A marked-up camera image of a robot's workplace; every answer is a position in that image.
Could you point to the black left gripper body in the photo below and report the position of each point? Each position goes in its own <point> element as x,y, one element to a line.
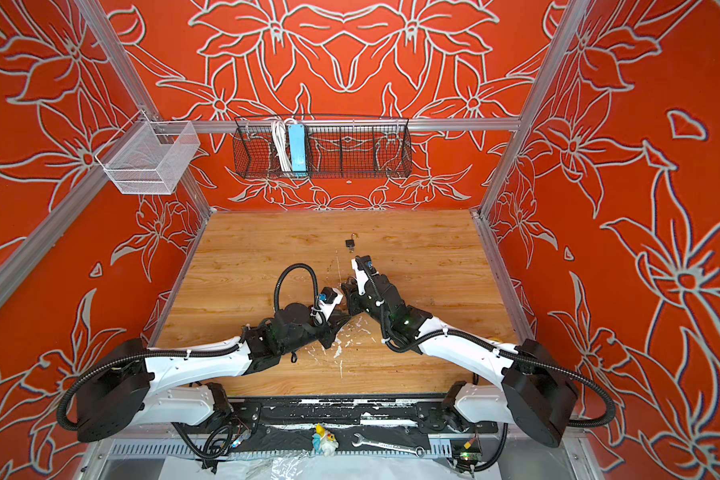
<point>312,332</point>

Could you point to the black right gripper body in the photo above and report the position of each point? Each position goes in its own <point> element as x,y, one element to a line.
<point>358,304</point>

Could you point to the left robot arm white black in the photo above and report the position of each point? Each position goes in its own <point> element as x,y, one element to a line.
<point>136,385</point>

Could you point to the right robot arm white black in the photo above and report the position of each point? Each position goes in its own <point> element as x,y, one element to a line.
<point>534,392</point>

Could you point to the small toy figure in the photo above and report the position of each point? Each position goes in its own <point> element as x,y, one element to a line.
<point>324,442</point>

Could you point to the silver wrench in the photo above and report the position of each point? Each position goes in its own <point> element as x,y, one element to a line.
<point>360,440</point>

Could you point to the clear plastic bin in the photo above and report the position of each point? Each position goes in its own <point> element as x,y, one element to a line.
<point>144,161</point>

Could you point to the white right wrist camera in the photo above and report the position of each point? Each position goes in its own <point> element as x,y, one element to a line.
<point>361,266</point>

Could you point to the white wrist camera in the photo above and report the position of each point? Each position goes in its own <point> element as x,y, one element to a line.
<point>361,266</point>
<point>328,300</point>

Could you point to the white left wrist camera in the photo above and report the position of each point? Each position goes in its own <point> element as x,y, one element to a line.
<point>328,300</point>

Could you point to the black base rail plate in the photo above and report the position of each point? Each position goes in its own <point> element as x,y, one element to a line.
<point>427,413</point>

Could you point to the black wire basket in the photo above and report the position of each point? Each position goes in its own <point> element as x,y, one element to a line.
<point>337,147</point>

